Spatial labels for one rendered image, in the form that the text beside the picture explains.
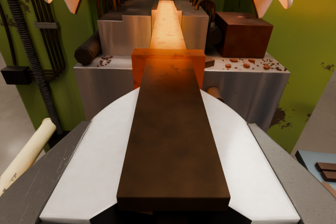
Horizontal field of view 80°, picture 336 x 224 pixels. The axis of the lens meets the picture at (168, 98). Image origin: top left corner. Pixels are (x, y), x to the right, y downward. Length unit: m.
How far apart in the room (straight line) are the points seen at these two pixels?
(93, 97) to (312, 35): 0.55
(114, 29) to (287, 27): 0.42
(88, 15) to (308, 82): 0.63
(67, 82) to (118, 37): 0.30
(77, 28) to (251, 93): 0.44
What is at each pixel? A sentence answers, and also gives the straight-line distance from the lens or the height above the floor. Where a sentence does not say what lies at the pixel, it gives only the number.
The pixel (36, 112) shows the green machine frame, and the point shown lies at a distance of 0.77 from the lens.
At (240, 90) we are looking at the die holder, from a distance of 0.40.
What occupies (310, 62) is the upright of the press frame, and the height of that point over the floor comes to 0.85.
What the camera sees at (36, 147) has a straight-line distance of 0.68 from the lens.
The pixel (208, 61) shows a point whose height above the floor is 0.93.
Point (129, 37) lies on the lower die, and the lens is 0.40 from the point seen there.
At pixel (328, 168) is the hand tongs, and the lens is 0.58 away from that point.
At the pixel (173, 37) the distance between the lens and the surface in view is 0.19.
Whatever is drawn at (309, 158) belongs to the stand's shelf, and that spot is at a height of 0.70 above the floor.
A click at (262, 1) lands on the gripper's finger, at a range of 0.18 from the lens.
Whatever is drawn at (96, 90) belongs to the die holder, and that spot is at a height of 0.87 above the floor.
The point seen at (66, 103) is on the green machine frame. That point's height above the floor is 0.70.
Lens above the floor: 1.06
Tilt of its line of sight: 33 degrees down
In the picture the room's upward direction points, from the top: 2 degrees clockwise
